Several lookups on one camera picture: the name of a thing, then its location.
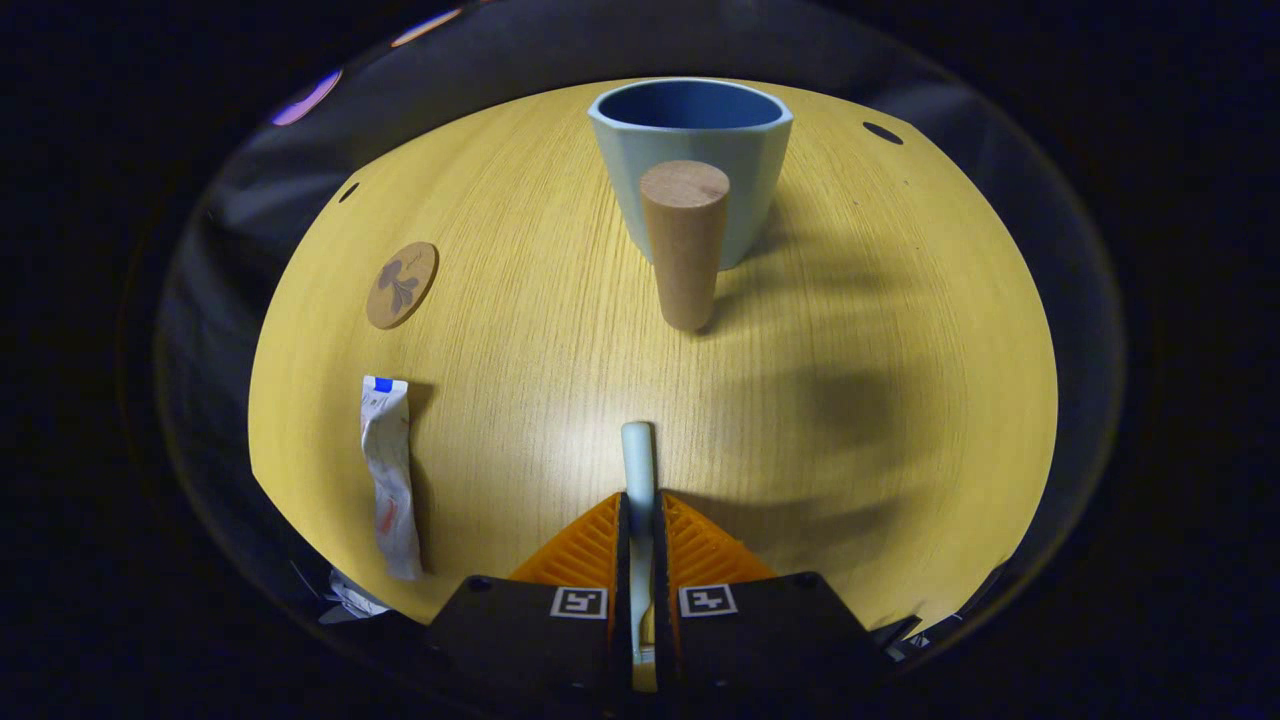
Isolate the wooden desktop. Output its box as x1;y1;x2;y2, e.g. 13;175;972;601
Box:
248;78;1059;691

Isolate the pale blue cup wooden handle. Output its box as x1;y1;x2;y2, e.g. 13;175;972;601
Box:
588;78;794;334

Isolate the round wooden coaster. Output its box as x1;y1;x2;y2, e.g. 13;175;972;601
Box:
365;240;440;331

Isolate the crumpled grey white cloth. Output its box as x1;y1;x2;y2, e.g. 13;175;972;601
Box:
318;568;393;623

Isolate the white toothpaste tube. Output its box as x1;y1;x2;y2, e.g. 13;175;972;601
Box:
360;375;426;582

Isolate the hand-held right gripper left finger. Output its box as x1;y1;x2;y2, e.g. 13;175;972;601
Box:
424;491;634;703

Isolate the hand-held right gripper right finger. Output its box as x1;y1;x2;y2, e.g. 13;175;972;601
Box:
651;489;883;699

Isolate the pale green toothbrush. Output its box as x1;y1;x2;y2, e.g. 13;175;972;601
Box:
620;421;658;691

